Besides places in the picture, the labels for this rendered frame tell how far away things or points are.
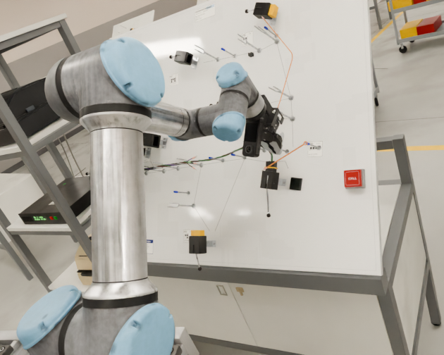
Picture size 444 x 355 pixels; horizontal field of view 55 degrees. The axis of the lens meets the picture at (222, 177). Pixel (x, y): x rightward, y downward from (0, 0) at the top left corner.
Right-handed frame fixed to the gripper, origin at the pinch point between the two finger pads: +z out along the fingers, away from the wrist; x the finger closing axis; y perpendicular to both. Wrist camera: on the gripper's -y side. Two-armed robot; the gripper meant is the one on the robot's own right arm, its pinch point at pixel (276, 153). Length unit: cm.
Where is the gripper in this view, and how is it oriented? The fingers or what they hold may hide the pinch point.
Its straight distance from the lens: 131.5
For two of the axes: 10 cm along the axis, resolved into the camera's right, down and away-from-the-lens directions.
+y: 3.6, -8.6, 3.5
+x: -8.1, -1.0, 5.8
